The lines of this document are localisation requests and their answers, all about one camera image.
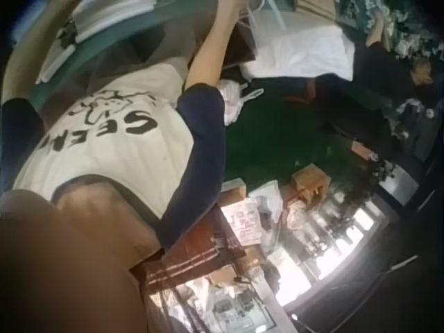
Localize person's right hand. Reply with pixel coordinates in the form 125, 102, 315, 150
225, 0, 253, 22

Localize large white cloth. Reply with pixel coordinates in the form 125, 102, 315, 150
241, 27, 355, 81

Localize flat brown cardboard pieces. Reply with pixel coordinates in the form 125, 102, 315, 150
294, 0, 352, 26

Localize small white plastic bag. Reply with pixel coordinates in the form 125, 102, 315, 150
217, 78, 265, 126

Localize stack of folded white cloths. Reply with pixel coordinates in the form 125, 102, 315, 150
34, 0, 140, 84

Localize heap of dark patterned cloth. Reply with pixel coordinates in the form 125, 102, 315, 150
348, 0, 444, 72

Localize tall brown cardboard box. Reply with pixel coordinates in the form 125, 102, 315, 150
221, 178, 248, 210

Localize small brown cardboard box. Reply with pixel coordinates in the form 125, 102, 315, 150
351, 139, 375, 161

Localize clear crumpled plastic bag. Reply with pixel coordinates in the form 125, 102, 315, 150
248, 182, 286, 223

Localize printed white paper sheet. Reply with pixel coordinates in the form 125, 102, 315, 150
223, 202, 264, 248

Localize red brown striped cloth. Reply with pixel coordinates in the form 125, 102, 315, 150
147, 207, 248, 291

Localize flat tan cardboard box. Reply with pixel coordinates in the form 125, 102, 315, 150
207, 266, 241, 289

